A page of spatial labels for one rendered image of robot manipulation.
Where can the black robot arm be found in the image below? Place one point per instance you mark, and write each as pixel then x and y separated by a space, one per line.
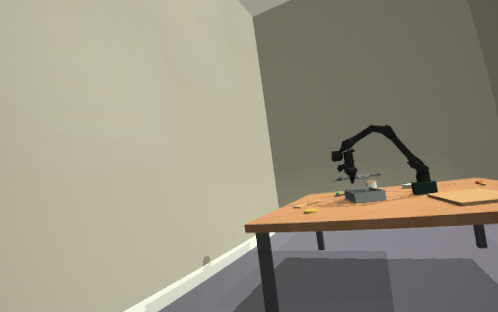
pixel 423 174

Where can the light wooden board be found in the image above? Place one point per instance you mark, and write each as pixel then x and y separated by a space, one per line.
pixel 468 197

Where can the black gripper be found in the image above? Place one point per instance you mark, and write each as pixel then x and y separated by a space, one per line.
pixel 351 171

